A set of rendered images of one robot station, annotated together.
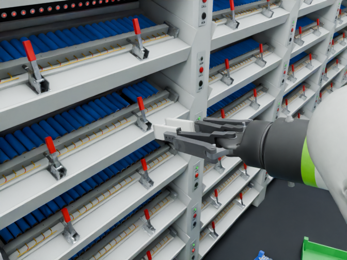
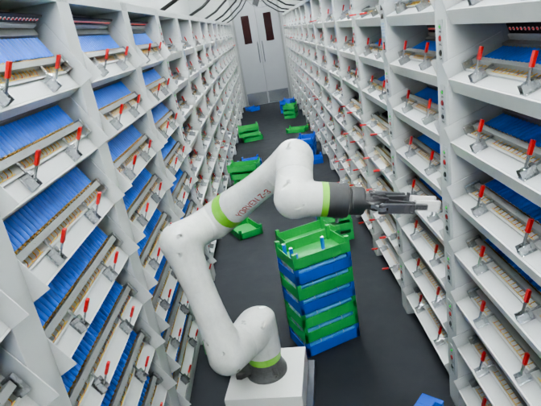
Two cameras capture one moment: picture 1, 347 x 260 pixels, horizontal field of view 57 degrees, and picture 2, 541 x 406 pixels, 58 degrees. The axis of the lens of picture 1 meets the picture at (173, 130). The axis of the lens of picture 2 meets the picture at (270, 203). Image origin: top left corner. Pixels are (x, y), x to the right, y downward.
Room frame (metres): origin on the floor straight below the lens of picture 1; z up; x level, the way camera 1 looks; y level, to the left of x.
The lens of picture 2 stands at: (1.23, -1.04, 1.53)
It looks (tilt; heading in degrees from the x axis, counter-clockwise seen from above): 20 degrees down; 142
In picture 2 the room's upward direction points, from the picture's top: 10 degrees counter-clockwise
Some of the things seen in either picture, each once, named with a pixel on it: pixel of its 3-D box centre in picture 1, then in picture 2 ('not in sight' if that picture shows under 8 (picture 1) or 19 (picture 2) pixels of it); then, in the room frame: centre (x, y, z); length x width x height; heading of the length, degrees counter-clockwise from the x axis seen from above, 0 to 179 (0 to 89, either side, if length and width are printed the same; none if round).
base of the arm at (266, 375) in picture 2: not in sight; (250, 363); (-0.04, -0.27, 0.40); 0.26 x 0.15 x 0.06; 36
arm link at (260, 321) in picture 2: not in sight; (258, 336); (0.01, -0.25, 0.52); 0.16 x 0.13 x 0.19; 102
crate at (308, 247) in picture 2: not in sight; (311, 246); (-0.34, 0.37, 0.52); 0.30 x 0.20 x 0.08; 73
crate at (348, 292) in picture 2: not in sight; (318, 289); (-0.34, 0.37, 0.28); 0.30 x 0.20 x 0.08; 73
